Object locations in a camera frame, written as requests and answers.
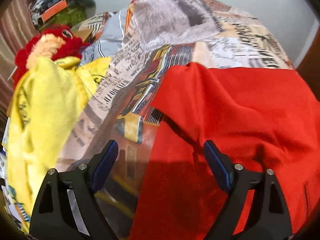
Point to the grey blue pillow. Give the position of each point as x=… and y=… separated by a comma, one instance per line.
x=110, y=40

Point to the yellow blanket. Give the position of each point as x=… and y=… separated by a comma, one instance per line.
x=46, y=104

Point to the striped brown curtain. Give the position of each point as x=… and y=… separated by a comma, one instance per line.
x=16, y=30

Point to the red garment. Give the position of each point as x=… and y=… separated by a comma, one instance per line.
x=260, y=118

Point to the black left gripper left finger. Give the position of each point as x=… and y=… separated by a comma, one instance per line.
x=66, y=208

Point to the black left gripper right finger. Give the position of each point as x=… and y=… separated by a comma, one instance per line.
x=255, y=207

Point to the red plush toy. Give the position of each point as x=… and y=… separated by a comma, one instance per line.
x=54, y=43

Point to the green plush pile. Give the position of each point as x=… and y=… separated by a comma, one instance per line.
x=69, y=16

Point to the brown wooden door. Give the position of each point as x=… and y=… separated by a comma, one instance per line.
x=309, y=68

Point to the newspaper print bed sheet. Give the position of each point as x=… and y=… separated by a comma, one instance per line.
x=159, y=34

